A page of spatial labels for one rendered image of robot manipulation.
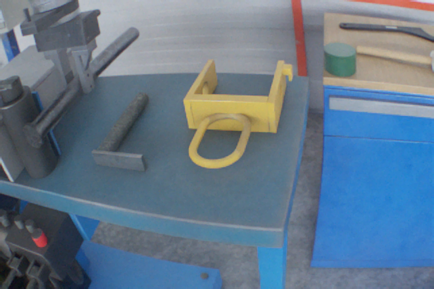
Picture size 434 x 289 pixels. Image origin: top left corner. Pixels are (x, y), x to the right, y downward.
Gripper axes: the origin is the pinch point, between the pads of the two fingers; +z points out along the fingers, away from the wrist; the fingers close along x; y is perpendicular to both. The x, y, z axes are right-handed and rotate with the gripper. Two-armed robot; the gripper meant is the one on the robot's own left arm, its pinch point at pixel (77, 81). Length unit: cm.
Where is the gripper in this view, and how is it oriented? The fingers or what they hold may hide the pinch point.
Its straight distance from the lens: 73.1
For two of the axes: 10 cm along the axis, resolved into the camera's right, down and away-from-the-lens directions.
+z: 1.2, 8.0, 5.9
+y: 2.7, -6.0, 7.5
